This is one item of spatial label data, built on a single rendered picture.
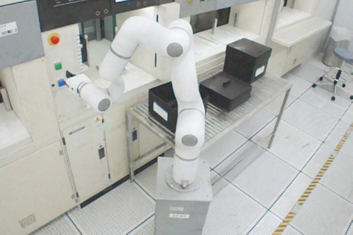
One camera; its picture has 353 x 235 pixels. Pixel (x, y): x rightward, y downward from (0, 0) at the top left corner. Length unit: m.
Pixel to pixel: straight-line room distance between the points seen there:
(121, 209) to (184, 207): 0.90
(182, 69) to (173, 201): 0.67
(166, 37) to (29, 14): 0.69
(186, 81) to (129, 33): 0.27
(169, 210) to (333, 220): 1.55
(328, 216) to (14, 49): 2.49
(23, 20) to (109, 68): 0.50
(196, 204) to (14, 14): 1.22
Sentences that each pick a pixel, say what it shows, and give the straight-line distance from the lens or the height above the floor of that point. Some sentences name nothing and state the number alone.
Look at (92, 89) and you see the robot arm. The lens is 1.23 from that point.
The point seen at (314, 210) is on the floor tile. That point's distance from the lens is 2.62.
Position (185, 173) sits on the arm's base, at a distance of 1.37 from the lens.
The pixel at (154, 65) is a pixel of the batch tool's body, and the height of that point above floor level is 0.96.
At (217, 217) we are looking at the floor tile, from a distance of 2.29.
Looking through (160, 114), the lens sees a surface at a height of 0.82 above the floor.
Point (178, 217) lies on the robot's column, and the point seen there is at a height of 0.60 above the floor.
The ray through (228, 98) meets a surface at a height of 0.86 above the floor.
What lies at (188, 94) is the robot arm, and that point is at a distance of 1.10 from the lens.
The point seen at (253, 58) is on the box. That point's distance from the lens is 2.23.
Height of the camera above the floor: 1.89
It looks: 35 degrees down
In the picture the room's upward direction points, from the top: 5 degrees clockwise
